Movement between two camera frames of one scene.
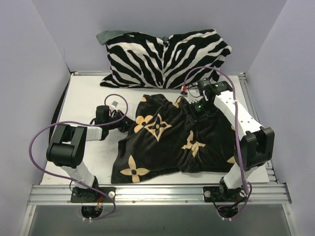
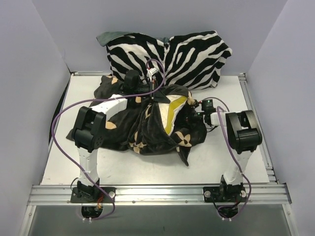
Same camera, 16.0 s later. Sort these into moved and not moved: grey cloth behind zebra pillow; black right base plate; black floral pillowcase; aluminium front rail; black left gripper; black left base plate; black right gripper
Moved: black left gripper; black floral pillowcase; black right gripper
Not moved: black left base plate; grey cloth behind zebra pillow; black right base plate; aluminium front rail
